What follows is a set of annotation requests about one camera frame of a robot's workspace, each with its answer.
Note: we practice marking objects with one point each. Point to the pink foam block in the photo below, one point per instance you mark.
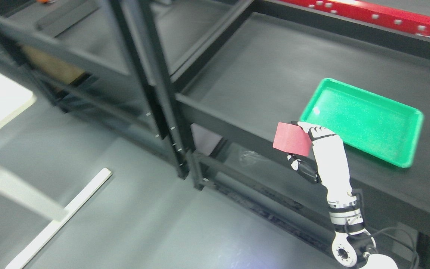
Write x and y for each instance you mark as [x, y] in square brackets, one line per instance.
[292, 139]

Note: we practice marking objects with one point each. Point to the black metal shelf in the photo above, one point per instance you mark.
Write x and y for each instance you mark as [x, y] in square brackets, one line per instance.
[261, 64]
[103, 59]

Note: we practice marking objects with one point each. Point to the green plastic tray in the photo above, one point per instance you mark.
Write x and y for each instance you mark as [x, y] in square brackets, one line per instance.
[369, 122]

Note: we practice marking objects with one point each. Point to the black metal shelf right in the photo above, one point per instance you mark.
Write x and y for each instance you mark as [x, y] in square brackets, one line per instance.
[261, 64]

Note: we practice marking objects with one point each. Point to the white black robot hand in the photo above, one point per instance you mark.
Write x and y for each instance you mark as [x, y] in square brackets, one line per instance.
[331, 161]

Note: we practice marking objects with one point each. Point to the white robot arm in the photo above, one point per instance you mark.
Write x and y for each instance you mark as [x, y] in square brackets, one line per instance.
[353, 246]

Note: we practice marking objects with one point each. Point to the clear plastic bag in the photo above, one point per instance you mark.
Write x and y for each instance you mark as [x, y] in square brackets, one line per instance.
[250, 158]

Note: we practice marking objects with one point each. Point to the black metal shelf left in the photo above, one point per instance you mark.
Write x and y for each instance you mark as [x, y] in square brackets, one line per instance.
[103, 59]

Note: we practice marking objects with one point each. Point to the red conveyor frame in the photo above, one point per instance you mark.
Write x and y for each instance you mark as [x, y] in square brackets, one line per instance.
[389, 17]

